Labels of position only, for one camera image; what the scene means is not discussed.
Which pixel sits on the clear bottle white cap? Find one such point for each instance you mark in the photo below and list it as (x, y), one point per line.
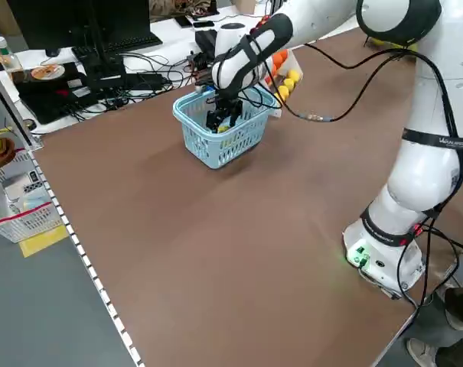
(7, 57)

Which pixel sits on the black phone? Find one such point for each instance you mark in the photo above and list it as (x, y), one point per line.
(184, 21)
(202, 24)

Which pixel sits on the orange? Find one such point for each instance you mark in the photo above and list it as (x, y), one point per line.
(279, 59)
(274, 69)

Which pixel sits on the black monitor stand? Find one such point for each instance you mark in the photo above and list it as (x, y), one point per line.
(101, 57)

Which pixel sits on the clear acrylic tiered shelf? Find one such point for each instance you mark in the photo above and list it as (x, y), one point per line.
(294, 61)

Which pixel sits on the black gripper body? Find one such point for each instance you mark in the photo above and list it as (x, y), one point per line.
(227, 98)

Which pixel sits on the brown wooden bowl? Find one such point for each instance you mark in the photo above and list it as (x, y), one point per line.
(3, 156)

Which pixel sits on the grey metal frame panel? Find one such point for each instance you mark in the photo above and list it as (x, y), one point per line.
(9, 103)

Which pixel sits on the circuit board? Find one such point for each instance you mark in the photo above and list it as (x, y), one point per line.
(198, 63)

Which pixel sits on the black box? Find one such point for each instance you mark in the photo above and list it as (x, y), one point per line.
(206, 38)

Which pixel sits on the yellow flat pad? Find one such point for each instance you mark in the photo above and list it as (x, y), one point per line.
(40, 241)

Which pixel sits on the black flat case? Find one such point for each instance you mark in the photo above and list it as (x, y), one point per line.
(43, 103)

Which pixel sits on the yellow lemon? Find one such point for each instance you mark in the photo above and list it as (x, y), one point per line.
(288, 83)
(294, 75)
(282, 91)

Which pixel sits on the large yellow-green apple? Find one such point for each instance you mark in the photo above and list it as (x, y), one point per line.
(405, 46)
(376, 41)

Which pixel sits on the light blue plastic basket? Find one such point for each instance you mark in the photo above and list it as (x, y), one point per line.
(200, 151)

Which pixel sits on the red apple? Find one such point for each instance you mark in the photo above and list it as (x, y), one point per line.
(262, 23)

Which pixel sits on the person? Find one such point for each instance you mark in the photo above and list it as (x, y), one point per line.
(460, 306)

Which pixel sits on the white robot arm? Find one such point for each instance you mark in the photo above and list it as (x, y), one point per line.
(418, 179)

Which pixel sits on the orange compact disc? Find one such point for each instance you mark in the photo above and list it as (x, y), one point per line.
(43, 72)

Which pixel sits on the black keyboard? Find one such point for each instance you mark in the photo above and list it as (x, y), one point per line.
(139, 41)

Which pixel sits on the black computer monitor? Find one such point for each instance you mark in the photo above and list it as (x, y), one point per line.
(62, 19)

